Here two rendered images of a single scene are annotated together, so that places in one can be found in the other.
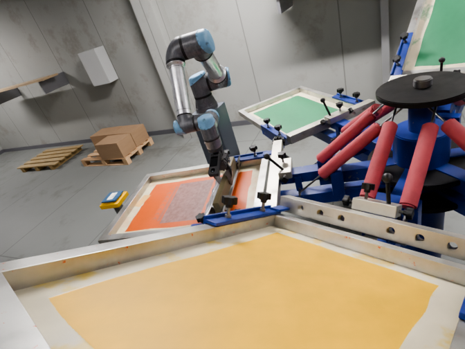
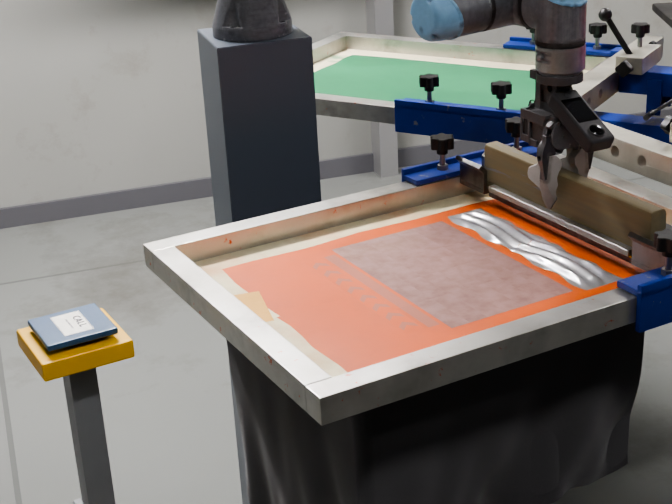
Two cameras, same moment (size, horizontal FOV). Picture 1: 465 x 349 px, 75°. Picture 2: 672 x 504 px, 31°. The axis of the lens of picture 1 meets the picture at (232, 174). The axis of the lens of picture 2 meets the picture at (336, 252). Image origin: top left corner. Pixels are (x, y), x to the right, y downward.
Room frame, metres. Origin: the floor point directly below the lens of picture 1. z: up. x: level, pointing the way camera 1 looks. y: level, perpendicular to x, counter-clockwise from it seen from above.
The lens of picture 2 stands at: (0.35, 1.60, 1.70)
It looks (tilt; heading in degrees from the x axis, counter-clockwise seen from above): 23 degrees down; 313
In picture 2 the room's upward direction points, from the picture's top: 3 degrees counter-clockwise
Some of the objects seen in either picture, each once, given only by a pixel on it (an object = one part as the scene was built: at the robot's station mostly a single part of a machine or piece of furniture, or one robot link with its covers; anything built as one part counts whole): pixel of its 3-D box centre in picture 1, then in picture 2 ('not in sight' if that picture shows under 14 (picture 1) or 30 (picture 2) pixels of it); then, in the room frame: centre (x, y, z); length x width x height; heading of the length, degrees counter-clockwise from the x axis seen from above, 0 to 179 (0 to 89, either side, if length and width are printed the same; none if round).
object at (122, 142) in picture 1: (113, 145); not in sight; (5.08, 1.76, 0.19); 1.09 x 0.73 x 0.39; 59
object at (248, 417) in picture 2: not in sight; (296, 447); (1.46, 0.51, 0.74); 0.45 x 0.03 x 0.43; 161
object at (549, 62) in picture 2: (212, 142); (558, 59); (1.31, 0.04, 1.24); 0.08 x 0.08 x 0.05
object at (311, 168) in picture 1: (299, 174); not in sight; (1.17, -0.29, 1.02); 0.17 x 0.06 x 0.05; 71
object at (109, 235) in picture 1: (191, 197); (457, 256); (1.36, 0.24, 0.97); 0.79 x 0.58 x 0.04; 71
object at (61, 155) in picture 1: (51, 158); not in sight; (5.97, 3.30, 0.05); 1.14 x 0.78 x 0.11; 59
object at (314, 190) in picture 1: (277, 199); not in sight; (1.22, -0.17, 0.89); 1.24 x 0.06 x 0.06; 71
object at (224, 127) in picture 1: (232, 182); (275, 318); (1.99, 0.02, 0.60); 0.18 x 0.18 x 1.20; 59
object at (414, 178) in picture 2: (243, 161); (480, 173); (1.54, -0.08, 0.98); 0.30 x 0.05 x 0.07; 71
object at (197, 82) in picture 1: (200, 83); not in sight; (1.99, 0.01, 1.37); 0.13 x 0.12 x 0.14; 77
